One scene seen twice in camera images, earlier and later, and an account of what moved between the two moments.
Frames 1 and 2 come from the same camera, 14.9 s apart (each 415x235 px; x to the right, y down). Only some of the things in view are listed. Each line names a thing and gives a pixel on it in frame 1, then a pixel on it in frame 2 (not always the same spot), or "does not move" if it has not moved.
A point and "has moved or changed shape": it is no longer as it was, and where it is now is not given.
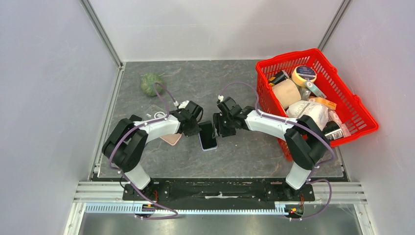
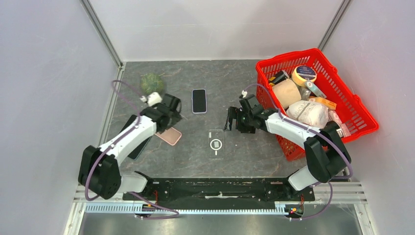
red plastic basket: (354, 109) does not move
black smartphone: (207, 140) -> (199, 101)
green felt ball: (147, 84) does not move
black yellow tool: (282, 76) does not move
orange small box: (324, 102) does not move
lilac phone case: (211, 149) -> (199, 101)
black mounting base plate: (219, 191) does not move
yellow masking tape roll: (302, 74) does not move
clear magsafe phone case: (153, 112) has moved or changed shape
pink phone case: (172, 139) does not move
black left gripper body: (193, 129) -> (174, 118)
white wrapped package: (318, 113) does not move
